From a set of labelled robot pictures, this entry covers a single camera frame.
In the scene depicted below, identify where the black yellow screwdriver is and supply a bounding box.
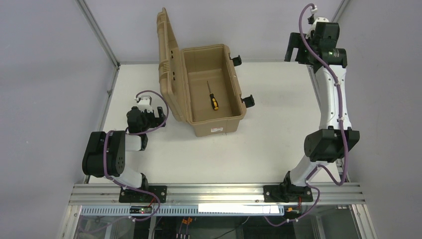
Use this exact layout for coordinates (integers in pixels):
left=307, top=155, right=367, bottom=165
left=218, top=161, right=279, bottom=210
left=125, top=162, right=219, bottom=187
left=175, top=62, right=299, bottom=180
left=207, top=81, right=219, bottom=111

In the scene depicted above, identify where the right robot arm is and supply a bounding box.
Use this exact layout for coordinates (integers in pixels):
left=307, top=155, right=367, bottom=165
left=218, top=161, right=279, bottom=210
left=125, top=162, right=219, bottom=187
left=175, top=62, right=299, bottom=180
left=279, top=19, right=360, bottom=196

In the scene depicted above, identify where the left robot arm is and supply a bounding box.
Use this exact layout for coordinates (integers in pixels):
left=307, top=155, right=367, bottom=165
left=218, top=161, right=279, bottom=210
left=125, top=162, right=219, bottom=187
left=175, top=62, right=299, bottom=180
left=82, top=106, right=166, bottom=191

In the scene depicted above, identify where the tan plastic toolbox bin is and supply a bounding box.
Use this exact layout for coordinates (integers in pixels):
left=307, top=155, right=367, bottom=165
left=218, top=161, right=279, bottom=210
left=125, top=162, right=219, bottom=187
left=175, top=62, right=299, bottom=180
left=156, top=8, right=247, bottom=137

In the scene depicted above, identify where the upper black toolbox latch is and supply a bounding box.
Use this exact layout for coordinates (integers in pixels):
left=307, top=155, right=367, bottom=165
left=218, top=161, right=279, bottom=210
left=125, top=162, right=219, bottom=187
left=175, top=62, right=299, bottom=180
left=230, top=55, right=242, bottom=67

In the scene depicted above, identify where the black toolbox latch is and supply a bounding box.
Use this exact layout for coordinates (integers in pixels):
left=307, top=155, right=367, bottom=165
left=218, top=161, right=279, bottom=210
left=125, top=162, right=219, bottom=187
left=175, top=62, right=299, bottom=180
left=241, top=95, right=255, bottom=108
left=230, top=55, right=242, bottom=67

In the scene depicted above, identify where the lower black toolbox latch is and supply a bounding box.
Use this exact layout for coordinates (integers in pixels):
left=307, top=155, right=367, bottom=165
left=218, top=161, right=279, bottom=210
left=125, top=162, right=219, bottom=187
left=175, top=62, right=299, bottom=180
left=241, top=95, right=255, bottom=108

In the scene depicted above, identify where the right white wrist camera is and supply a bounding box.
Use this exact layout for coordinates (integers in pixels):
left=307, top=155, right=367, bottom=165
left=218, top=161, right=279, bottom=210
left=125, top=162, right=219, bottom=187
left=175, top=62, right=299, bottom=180
left=305, top=15, right=330, bottom=39

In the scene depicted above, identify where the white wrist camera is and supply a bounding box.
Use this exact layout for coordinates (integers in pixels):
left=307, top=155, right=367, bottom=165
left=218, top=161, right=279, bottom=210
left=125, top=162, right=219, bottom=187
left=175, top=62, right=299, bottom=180
left=305, top=15, right=330, bottom=39
left=135, top=95, right=153, bottom=113

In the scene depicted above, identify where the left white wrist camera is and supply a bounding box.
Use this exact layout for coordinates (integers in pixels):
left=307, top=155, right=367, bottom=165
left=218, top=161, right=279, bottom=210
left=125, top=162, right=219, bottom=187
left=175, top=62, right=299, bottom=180
left=135, top=95, right=153, bottom=113

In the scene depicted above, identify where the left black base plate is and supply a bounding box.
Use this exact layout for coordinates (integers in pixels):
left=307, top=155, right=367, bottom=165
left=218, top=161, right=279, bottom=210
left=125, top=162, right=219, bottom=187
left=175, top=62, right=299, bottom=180
left=118, top=185, right=168, bottom=203

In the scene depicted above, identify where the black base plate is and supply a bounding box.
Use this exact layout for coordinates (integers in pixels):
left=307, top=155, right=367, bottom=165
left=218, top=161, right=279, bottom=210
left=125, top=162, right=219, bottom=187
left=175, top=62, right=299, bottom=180
left=263, top=185, right=314, bottom=203
left=118, top=185, right=168, bottom=203

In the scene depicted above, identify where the white slotted cable duct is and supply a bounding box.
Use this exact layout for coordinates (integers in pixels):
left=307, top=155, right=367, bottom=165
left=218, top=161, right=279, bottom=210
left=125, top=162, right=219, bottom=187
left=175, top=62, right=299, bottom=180
left=81, top=204, right=285, bottom=217

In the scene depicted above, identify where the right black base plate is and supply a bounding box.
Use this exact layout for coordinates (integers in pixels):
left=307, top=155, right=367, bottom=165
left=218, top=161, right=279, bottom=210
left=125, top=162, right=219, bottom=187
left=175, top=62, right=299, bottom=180
left=263, top=185, right=314, bottom=203

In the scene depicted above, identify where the aluminium front rail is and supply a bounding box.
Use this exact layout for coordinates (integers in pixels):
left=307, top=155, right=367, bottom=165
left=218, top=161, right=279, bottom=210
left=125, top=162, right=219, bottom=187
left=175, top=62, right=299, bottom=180
left=69, top=183, right=366, bottom=206

